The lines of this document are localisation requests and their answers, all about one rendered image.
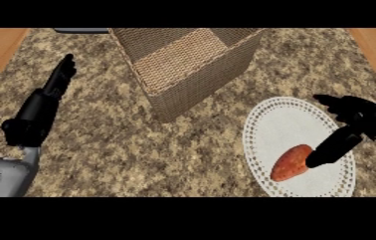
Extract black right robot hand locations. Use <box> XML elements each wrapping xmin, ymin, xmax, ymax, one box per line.
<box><xmin>304</xmin><ymin>94</ymin><xmax>376</xmax><ymax>169</ymax></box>

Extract brown wicker basket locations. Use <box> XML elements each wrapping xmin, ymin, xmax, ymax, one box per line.
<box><xmin>108</xmin><ymin>28</ymin><xmax>267</xmax><ymax>123</ymax></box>

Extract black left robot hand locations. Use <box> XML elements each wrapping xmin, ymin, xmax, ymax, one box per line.
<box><xmin>0</xmin><ymin>53</ymin><xmax>79</xmax><ymax>148</ymax></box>

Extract white round lace placemat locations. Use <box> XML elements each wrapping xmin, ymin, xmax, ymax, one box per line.
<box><xmin>242</xmin><ymin>97</ymin><xmax>357</xmax><ymax>198</ymax></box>

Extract grey flat appliance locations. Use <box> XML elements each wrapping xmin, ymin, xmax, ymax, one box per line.
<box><xmin>53</xmin><ymin>28</ymin><xmax>111</xmax><ymax>35</ymax></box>

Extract orange sweet potato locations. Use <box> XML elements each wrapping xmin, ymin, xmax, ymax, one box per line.
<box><xmin>269</xmin><ymin>143</ymin><xmax>316</xmax><ymax>182</ymax></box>

